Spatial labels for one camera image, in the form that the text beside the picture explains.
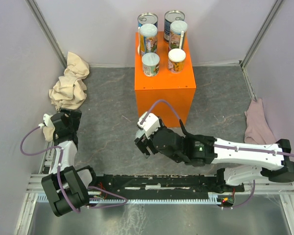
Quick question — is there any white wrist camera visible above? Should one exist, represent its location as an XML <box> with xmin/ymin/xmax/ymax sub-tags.
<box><xmin>137</xmin><ymin>112</ymin><xmax>161</xmax><ymax>139</ymax></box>
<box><xmin>38</xmin><ymin>114</ymin><xmax>54</xmax><ymax>129</ymax></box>

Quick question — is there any aluminium frame post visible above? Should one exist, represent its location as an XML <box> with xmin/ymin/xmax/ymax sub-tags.
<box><xmin>240</xmin><ymin>0</ymin><xmax>285</xmax><ymax>69</ymax></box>
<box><xmin>25</xmin><ymin>0</ymin><xmax>67</xmax><ymax>68</ymax></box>

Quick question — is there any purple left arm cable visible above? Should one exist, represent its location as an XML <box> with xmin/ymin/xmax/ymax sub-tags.
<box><xmin>19</xmin><ymin>125</ymin><xmax>82</xmax><ymax>214</ymax></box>

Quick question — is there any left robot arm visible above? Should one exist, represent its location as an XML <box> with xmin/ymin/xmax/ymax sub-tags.
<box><xmin>41</xmin><ymin>108</ymin><xmax>98</xmax><ymax>217</ymax></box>

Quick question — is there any yellow labelled can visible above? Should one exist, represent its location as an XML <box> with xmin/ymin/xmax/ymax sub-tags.
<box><xmin>139</xmin><ymin>23</ymin><xmax>158</xmax><ymax>56</ymax></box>

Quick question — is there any aluminium frame post left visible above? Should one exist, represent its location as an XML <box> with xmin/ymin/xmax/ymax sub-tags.
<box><xmin>25</xmin><ymin>0</ymin><xmax>67</xmax><ymax>68</ymax></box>

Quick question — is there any beige crumpled cloth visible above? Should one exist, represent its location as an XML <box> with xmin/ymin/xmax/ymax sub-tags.
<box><xmin>43</xmin><ymin>51</ymin><xmax>91</xmax><ymax>142</ymax></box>

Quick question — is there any mauve crumpled cloth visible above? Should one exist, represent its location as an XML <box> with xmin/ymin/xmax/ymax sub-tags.
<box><xmin>244</xmin><ymin>98</ymin><xmax>276</xmax><ymax>144</ymax></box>

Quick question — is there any blue tall tin can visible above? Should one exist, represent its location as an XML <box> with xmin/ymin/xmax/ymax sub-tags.
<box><xmin>137</xmin><ymin>12</ymin><xmax>158</xmax><ymax>27</ymax></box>

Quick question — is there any orange box counter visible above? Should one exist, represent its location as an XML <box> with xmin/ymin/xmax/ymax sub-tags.
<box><xmin>135</xmin><ymin>31</ymin><xmax>196</xmax><ymax>124</ymax></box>

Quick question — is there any white lid small can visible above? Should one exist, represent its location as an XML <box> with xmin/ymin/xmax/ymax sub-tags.
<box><xmin>168</xmin><ymin>48</ymin><xmax>186</xmax><ymax>73</ymax></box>

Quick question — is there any colourful can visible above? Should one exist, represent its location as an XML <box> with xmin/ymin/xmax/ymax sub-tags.
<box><xmin>169</xmin><ymin>21</ymin><xmax>188</xmax><ymax>51</ymax></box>

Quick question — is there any grey lid can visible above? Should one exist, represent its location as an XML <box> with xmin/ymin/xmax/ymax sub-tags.
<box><xmin>142</xmin><ymin>52</ymin><xmax>160</xmax><ymax>77</ymax></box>

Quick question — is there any light blue cable duct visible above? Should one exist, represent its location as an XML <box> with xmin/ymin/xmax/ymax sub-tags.
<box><xmin>39</xmin><ymin>188</ymin><xmax>221</xmax><ymax>208</ymax></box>

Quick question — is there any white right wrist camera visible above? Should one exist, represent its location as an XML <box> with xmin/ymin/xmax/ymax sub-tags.
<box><xmin>137</xmin><ymin>112</ymin><xmax>161</xmax><ymax>139</ymax></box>

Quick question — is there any yellow can white lid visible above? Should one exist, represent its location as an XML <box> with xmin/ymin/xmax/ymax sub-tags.
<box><xmin>135</xmin><ymin>129</ymin><xmax>145</xmax><ymax>140</ymax></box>

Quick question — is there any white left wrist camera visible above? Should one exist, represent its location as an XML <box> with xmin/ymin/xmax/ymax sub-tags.
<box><xmin>38</xmin><ymin>114</ymin><xmax>54</xmax><ymax>129</ymax></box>

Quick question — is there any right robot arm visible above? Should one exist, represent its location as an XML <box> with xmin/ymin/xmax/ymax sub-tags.
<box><xmin>134</xmin><ymin>126</ymin><xmax>294</xmax><ymax>191</ymax></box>

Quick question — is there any aluminium frame post right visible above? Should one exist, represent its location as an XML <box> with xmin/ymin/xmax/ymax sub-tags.
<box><xmin>240</xmin><ymin>0</ymin><xmax>285</xmax><ymax>69</ymax></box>

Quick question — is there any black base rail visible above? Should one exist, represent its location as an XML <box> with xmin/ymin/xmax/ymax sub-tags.
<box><xmin>91</xmin><ymin>174</ymin><xmax>245</xmax><ymax>201</ymax></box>

